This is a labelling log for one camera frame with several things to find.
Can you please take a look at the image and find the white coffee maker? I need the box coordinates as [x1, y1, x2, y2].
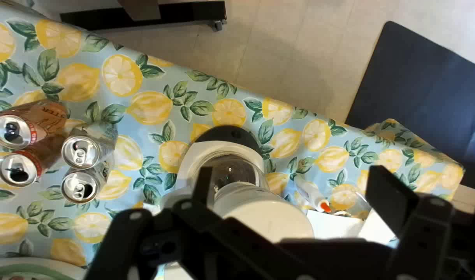
[174, 124, 318, 244]

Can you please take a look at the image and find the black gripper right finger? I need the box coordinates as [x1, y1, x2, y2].
[366, 165, 455, 280]

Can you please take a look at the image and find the black wheeled stand base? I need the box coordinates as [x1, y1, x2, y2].
[58, 0, 229, 31]

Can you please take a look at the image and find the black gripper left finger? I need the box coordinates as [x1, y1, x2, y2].
[84, 166, 234, 280]

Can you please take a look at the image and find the brown spice bottle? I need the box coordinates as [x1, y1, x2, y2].
[0, 135, 67, 188]
[0, 99, 70, 152]

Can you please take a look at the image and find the white glue bottle orange cap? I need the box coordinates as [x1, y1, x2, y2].
[316, 199, 336, 215]

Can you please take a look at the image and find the silver drink can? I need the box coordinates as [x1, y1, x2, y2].
[59, 123, 118, 173]
[59, 165, 117, 205]

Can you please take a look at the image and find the lemon print tablecloth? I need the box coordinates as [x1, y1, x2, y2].
[0, 14, 467, 280]

